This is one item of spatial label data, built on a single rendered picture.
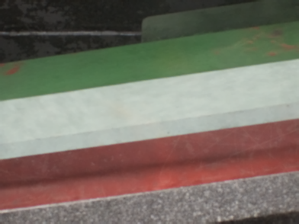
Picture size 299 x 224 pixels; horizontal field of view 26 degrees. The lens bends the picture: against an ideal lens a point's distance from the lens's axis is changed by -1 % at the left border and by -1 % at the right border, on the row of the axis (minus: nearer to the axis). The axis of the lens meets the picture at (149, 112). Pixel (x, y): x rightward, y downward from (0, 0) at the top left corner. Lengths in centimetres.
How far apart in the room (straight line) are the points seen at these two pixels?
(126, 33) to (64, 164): 81
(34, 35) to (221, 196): 89
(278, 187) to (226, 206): 5
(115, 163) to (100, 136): 4
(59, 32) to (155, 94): 80
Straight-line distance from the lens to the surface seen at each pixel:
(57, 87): 72
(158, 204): 56
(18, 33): 138
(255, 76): 60
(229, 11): 129
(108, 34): 136
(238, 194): 56
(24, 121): 58
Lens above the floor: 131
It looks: 68 degrees down
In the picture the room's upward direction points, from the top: 179 degrees clockwise
